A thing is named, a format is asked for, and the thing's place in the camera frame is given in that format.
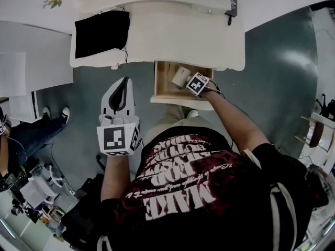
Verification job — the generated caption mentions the person's left forearm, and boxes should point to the person's left forearm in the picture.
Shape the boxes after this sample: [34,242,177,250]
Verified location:
[100,154,131,202]

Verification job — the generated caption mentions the white box device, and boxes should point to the white box device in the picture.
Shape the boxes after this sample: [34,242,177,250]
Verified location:
[19,176,57,209]

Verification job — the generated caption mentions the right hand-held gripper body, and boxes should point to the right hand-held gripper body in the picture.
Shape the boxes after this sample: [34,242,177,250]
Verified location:
[185,72,210,98]

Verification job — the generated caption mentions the wooden chair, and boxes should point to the wooden chair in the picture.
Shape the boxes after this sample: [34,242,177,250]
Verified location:
[294,112,335,154]

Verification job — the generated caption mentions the person's beige trousers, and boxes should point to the person's beige trousers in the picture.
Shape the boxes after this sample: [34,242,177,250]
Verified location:
[143,105,210,146]

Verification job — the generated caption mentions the large white wooden drawer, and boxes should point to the large white wooden drawer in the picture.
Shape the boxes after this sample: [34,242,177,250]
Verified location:
[150,60,215,111]

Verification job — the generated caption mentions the white dressing table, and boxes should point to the white dressing table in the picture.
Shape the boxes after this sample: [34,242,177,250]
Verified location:
[69,0,246,72]

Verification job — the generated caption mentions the person's right forearm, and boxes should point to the person's right forearm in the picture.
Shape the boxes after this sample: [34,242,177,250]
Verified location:
[201,92,272,156]

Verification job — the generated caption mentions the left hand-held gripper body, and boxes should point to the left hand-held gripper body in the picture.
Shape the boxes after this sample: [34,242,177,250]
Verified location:
[96,115,143,157]

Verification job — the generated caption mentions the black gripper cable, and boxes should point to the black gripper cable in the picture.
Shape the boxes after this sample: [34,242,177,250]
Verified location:
[208,84,226,99]

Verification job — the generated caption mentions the black office chair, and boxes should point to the black office chair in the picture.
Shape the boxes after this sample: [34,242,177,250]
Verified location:
[61,174,105,245]

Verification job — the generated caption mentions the white cabinet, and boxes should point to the white cabinet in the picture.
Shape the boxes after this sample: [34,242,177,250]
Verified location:
[0,52,44,122]

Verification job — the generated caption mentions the person's black printed shirt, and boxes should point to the person's black printed shirt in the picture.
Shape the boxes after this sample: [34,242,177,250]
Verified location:
[96,125,312,251]

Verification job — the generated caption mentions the black cloth pouch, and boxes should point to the black cloth pouch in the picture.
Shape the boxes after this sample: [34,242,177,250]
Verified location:
[74,10,131,64]

